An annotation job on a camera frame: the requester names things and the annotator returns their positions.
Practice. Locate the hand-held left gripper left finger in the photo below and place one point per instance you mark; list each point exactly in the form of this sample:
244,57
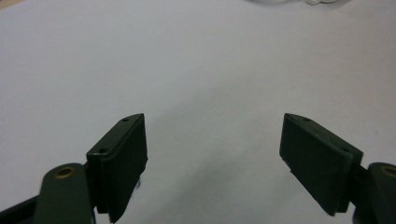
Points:
121,161

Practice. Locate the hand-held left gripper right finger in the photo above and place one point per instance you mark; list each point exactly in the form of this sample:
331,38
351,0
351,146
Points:
317,161

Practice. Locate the white rounded object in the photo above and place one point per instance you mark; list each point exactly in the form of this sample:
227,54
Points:
274,1

